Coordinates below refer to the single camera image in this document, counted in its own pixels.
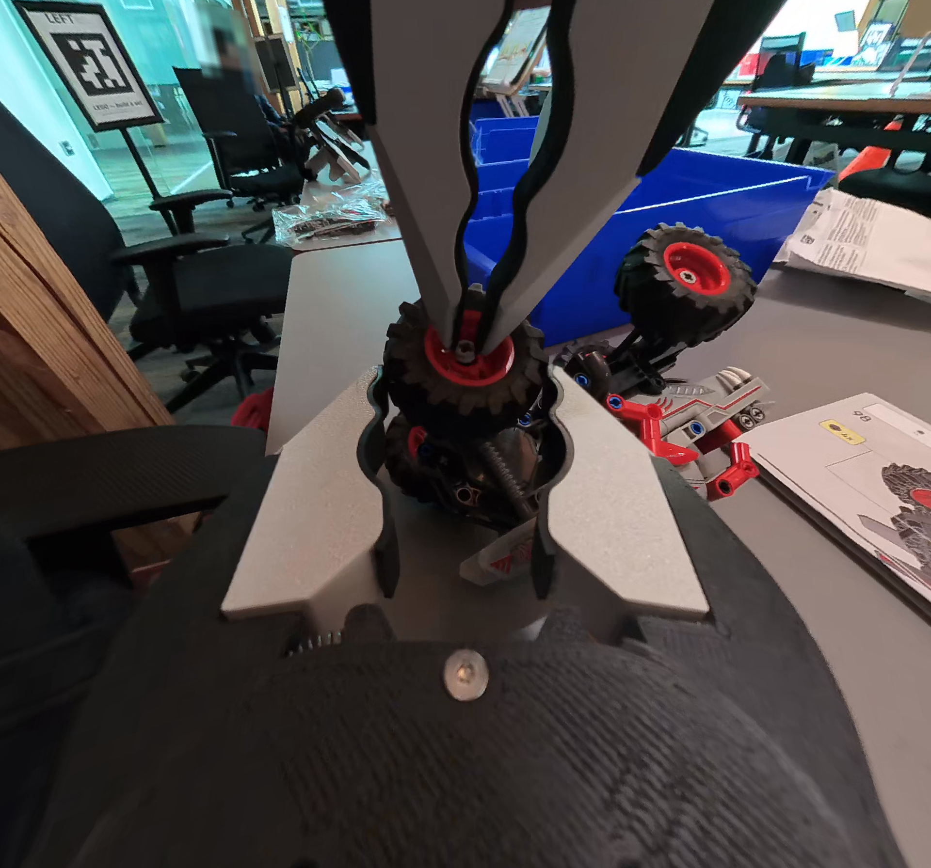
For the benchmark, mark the black sign stand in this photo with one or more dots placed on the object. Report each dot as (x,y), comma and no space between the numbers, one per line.
(142,163)

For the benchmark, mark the black and white marker sign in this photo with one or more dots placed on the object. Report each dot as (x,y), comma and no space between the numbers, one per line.
(87,61)

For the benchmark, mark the small blue plastic bin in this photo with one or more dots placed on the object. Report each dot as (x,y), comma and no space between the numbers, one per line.
(502,148)

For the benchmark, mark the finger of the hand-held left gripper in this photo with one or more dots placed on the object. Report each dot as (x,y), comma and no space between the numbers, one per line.
(422,83)
(625,46)

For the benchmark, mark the white folded paper leaflet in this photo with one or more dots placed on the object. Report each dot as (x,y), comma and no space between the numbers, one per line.
(858,235)

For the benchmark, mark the black office chair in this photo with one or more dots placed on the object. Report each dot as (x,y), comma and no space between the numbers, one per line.
(218,286)
(218,119)

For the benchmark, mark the orange object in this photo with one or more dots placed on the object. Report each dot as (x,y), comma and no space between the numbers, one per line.
(865,163)

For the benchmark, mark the black monitor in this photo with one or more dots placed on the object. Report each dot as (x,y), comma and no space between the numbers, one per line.
(275,61)

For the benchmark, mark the wooden panel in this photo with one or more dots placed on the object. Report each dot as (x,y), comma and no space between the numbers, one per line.
(58,344)

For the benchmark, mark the idle hand-held gripper device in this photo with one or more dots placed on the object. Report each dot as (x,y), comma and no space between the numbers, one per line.
(331,159)

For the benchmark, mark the background long table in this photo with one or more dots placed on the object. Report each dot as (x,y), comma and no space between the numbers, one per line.
(836,94)

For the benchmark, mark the grey desk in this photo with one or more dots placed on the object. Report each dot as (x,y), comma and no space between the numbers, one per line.
(800,344)

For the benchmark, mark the black chair armrest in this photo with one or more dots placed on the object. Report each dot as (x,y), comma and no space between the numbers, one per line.
(109,468)

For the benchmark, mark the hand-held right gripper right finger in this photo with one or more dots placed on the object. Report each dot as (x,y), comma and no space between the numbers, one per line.
(618,533)

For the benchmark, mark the large blue plastic bin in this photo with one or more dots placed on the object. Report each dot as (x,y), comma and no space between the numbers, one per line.
(691,228)

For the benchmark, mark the toy truck instruction booklet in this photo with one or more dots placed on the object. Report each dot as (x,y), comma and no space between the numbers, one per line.
(858,475)

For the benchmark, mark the background black chair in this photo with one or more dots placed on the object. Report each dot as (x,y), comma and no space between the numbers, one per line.
(782,61)

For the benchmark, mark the open book on stand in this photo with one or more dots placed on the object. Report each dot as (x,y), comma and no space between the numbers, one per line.
(520,39)

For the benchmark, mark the clear plastic bag of parts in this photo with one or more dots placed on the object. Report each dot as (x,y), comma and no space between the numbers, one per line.
(327,221)

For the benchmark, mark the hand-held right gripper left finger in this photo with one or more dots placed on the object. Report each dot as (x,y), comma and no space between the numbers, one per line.
(305,533)

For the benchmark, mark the red and black toy truck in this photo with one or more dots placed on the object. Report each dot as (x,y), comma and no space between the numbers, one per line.
(465,392)

